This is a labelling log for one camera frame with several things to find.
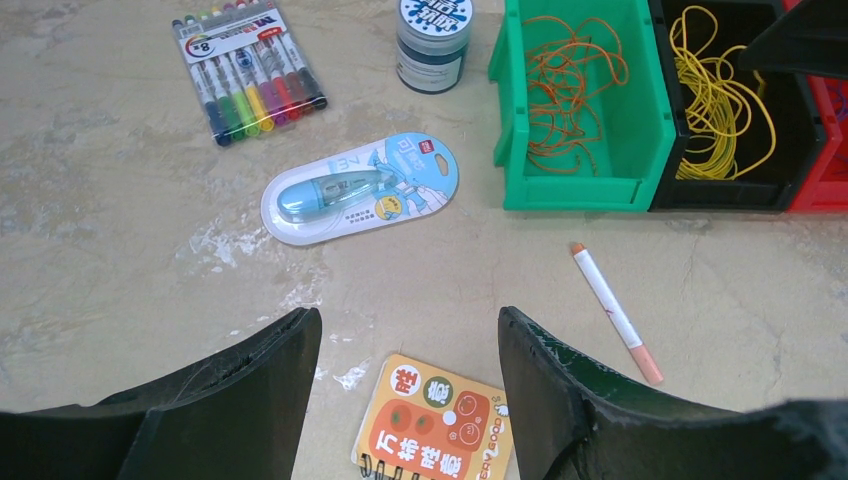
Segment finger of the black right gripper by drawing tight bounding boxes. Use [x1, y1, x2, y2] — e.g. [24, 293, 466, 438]
[738, 0, 847, 80]

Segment coiled yellow cable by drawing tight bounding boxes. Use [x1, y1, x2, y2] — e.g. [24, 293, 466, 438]
[674, 59, 747, 181]

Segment correction tape blister pack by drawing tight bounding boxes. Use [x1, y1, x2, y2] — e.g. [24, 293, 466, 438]
[260, 132, 459, 246]

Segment white orange marker pen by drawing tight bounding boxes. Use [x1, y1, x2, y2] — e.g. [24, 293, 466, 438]
[571, 243, 664, 385]

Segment round paint jar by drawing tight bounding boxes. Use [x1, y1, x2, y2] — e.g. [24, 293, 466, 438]
[396, 0, 474, 95]

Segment green plastic bin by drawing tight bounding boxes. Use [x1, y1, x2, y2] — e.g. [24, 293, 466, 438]
[488, 1, 678, 212]

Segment orange spiral notebook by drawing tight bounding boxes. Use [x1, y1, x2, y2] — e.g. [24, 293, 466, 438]
[351, 353, 513, 480]

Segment red plastic bin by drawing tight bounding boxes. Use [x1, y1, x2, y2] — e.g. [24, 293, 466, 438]
[783, 1, 847, 213]

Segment marker pen set pack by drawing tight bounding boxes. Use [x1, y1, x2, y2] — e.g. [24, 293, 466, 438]
[171, 1, 328, 147]

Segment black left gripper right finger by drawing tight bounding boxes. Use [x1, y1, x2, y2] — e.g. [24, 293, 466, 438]
[498, 306, 847, 479]

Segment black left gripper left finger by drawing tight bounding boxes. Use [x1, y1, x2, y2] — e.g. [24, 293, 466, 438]
[1, 308, 322, 479]

